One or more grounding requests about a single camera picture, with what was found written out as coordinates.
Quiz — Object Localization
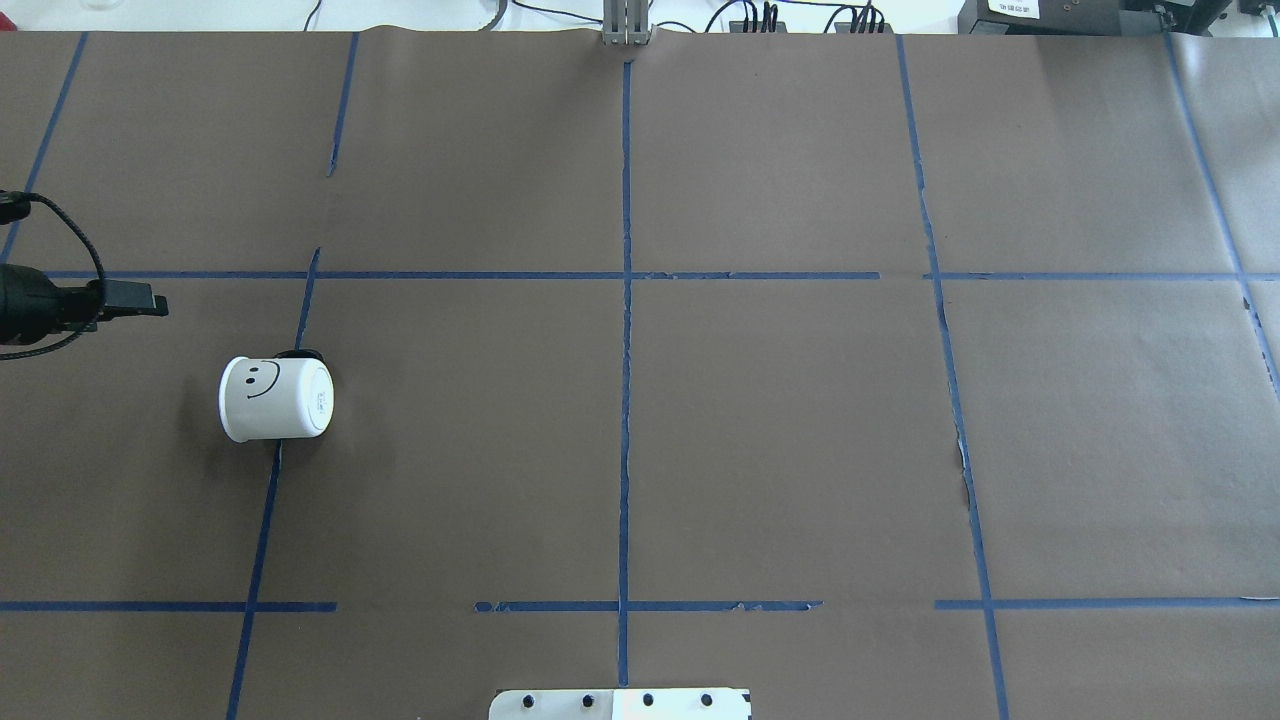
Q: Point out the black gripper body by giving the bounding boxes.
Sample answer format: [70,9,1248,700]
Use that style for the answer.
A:
[1,264,105,346]

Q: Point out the brown paper table cover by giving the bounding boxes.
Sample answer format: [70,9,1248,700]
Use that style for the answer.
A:
[3,28,1277,719]

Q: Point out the white pedestal column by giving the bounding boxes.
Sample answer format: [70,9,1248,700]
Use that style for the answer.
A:
[488,687,753,719]

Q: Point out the white smiley mug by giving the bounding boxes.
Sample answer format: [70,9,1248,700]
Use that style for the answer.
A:
[218,348,337,443]

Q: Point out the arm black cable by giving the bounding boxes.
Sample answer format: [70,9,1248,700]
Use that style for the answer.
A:
[0,190,109,361]

